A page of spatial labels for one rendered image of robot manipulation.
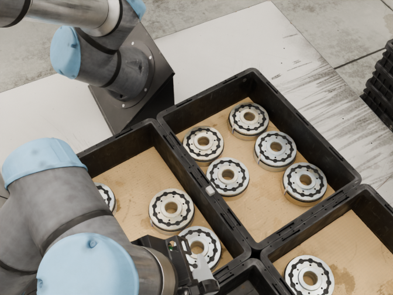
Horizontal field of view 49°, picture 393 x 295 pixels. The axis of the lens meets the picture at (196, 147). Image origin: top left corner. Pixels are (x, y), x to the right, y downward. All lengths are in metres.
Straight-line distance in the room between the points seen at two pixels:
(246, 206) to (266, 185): 0.08
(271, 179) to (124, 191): 0.35
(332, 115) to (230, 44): 0.42
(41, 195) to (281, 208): 0.70
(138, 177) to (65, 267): 0.69
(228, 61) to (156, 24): 1.24
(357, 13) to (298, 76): 1.50
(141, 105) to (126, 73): 0.10
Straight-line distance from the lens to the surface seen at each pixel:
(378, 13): 2.95
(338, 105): 1.40
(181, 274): 0.55
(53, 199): 0.41
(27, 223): 0.43
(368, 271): 1.02
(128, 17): 1.02
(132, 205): 1.01
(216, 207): 0.89
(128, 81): 1.13
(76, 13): 0.88
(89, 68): 1.06
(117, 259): 0.36
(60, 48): 1.08
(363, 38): 2.74
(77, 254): 0.36
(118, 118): 1.21
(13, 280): 0.49
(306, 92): 1.41
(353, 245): 1.03
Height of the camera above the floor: 1.74
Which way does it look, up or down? 57 degrees down
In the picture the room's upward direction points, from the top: 1 degrees clockwise
